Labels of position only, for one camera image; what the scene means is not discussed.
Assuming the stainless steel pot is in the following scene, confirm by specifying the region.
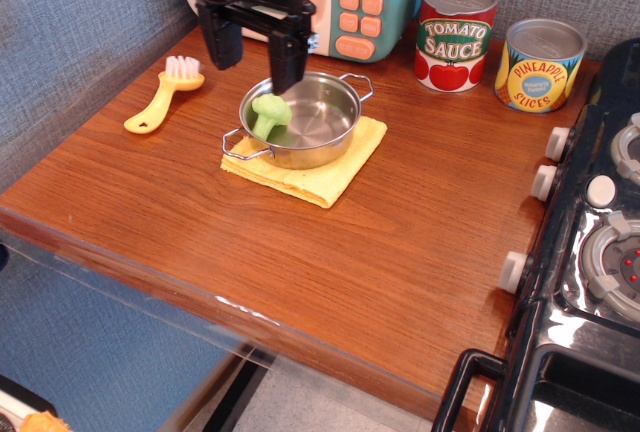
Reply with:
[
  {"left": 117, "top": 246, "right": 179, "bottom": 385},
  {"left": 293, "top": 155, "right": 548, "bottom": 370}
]
[{"left": 222, "top": 72, "right": 374, "bottom": 170}]

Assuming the pineapple slices can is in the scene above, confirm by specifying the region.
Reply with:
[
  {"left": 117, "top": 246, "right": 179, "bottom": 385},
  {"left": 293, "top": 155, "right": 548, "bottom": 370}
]
[{"left": 494, "top": 18, "right": 587, "bottom": 113}]

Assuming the white stove knob lower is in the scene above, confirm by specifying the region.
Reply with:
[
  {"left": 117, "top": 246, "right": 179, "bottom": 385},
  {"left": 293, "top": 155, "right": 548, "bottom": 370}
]
[{"left": 498, "top": 251, "right": 528, "bottom": 294}]

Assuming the tomato sauce can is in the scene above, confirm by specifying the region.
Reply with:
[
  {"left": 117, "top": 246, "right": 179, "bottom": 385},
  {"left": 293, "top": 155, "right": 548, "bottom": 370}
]
[{"left": 414, "top": 0, "right": 499, "bottom": 93}]

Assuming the white stove knob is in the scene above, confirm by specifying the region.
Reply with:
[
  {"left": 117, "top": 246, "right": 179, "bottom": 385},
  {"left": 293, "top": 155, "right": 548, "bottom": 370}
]
[
  {"left": 545, "top": 127, "right": 571, "bottom": 162},
  {"left": 530, "top": 165, "right": 557, "bottom": 202},
  {"left": 498, "top": 251, "right": 528, "bottom": 294}
]

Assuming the white stove knob upper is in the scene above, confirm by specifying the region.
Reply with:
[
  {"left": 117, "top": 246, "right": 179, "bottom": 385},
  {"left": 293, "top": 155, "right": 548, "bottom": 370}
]
[{"left": 545, "top": 127, "right": 571, "bottom": 162}]

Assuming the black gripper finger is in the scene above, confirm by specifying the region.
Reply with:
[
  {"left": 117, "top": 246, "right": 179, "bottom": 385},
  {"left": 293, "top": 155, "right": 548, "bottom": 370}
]
[
  {"left": 268, "top": 31, "right": 313, "bottom": 95},
  {"left": 196, "top": 1, "right": 243, "bottom": 70}
]

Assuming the black toy stove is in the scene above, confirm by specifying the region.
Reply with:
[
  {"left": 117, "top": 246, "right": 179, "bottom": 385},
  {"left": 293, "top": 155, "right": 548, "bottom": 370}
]
[{"left": 433, "top": 39, "right": 639, "bottom": 431}]

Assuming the green toy broccoli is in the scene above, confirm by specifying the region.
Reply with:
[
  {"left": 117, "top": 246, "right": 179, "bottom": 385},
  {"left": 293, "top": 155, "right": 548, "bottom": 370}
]
[{"left": 251, "top": 93, "right": 293, "bottom": 141}]

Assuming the white stove knob middle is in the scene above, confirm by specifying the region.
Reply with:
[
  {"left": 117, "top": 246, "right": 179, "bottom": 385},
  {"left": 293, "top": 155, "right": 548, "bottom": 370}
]
[{"left": 530, "top": 165, "right": 557, "bottom": 202}]

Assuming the orange plush object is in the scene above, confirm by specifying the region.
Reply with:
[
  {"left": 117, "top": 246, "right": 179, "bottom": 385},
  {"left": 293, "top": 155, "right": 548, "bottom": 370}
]
[{"left": 1, "top": 411, "right": 71, "bottom": 432}]

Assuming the yellow folded cloth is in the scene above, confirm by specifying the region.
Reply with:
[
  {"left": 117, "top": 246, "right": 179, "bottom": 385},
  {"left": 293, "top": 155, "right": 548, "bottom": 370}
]
[{"left": 220, "top": 117, "right": 388, "bottom": 209}]

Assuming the yellow toy dish brush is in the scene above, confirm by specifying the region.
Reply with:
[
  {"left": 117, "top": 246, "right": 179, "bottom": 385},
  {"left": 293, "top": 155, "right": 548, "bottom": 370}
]
[{"left": 123, "top": 56, "right": 205, "bottom": 135}]

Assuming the teal toy microwave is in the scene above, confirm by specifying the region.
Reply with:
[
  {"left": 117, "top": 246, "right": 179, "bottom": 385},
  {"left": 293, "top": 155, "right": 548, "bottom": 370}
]
[{"left": 178, "top": 0, "right": 431, "bottom": 64}]

